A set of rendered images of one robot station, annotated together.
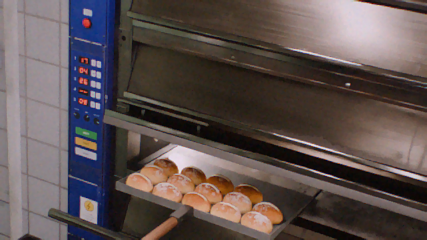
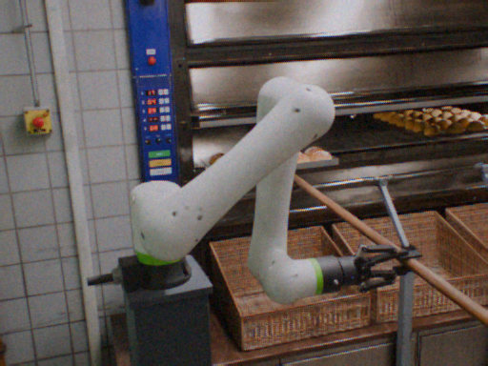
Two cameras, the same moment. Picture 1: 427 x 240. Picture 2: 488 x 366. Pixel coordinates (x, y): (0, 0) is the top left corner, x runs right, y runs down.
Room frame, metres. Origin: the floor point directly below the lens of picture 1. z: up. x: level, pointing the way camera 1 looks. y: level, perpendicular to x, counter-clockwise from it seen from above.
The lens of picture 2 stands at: (0.22, 1.79, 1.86)
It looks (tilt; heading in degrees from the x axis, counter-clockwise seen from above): 17 degrees down; 319
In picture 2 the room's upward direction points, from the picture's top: 2 degrees counter-clockwise
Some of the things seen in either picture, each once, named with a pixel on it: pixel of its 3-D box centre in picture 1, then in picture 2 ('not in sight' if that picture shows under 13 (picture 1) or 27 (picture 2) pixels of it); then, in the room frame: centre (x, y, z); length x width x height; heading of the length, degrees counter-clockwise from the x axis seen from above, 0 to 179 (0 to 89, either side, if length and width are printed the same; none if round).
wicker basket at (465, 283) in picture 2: not in sight; (408, 261); (1.57, -0.37, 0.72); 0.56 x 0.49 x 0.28; 63
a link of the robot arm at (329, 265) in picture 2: not in sight; (326, 274); (1.11, 0.74, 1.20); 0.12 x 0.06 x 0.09; 155
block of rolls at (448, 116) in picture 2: not in sight; (435, 117); (1.96, -1.18, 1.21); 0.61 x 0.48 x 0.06; 155
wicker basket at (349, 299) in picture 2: not in sight; (285, 281); (1.82, 0.17, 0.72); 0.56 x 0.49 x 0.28; 66
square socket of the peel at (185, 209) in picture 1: (181, 215); not in sight; (1.87, 0.12, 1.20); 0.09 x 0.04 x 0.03; 155
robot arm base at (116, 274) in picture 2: not in sight; (140, 270); (1.41, 1.10, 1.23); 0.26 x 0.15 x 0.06; 68
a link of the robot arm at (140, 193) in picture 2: not in sight; (159, 221); (1.38, 1.06, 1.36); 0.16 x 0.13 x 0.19; 155
